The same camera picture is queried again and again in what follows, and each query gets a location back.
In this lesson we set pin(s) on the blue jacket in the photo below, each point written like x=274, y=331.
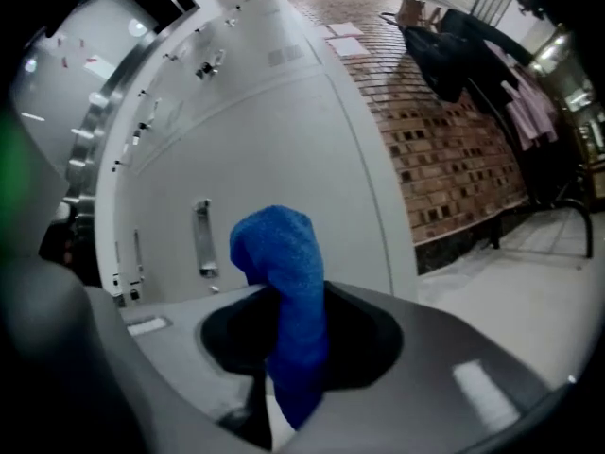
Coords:
x=293, y=301

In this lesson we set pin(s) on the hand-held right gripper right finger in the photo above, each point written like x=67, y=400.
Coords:
x=425, y=371

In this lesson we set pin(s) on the black hanging jacket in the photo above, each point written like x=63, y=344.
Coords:
x=439, y=59

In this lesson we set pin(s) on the glass partition with steel frame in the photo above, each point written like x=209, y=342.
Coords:
x=94, y=111

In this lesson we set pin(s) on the white paper sheet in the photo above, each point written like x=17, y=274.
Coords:
x=344, y=29
x=350, y=47

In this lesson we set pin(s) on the black metal clothes rack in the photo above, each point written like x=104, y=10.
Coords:
x=588, y=234

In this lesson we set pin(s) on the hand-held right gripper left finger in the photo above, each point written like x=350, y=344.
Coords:
x=179, y=343

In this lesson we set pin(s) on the brown cardboard box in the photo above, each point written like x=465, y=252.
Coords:
x=410, y=10

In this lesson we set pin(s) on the white paper notice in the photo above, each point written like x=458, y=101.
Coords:
x=100, y=66

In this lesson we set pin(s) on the pink hanging garment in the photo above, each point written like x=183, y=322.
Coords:
x=534, y=111

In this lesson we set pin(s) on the grey metal locker cabinet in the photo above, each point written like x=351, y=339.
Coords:
x=246, y=40

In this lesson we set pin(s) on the white locker door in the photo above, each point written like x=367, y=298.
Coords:
x=283, y=159

